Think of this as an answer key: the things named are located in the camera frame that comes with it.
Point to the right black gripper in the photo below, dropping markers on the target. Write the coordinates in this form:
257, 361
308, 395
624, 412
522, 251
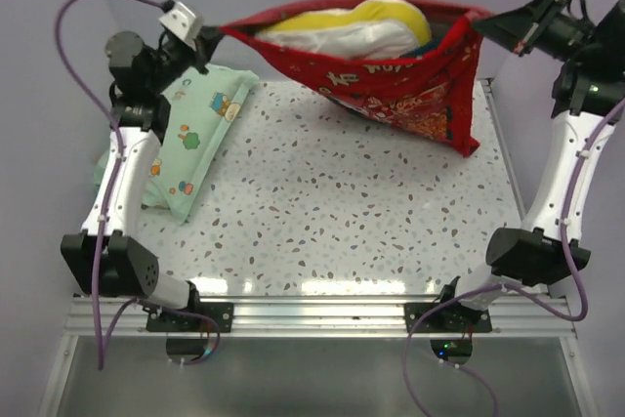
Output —
513, 29

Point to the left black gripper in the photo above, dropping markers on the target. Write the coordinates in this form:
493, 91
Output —
206, 44

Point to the red pillowcase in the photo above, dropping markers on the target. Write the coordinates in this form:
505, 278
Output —
430, 95

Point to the cream quilted pillow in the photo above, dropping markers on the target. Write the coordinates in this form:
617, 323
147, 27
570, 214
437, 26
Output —
372, 30

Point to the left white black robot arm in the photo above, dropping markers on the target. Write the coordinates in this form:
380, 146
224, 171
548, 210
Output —
105, 258

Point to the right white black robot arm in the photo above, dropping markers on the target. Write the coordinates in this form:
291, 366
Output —
589, 102

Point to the green cartoon pillow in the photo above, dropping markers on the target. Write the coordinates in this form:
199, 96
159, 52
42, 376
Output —
168, 174

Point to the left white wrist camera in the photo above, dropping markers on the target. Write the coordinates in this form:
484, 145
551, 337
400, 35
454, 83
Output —
181, 21

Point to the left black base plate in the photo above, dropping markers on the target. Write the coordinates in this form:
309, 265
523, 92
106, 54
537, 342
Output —
207, 317

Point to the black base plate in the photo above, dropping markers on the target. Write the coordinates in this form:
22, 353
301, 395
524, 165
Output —
207, 317
453, 319

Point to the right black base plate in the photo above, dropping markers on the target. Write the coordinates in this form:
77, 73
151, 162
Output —
453, 319

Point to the aluminium mounting rail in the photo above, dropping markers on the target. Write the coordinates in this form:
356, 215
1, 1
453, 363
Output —
329, 317

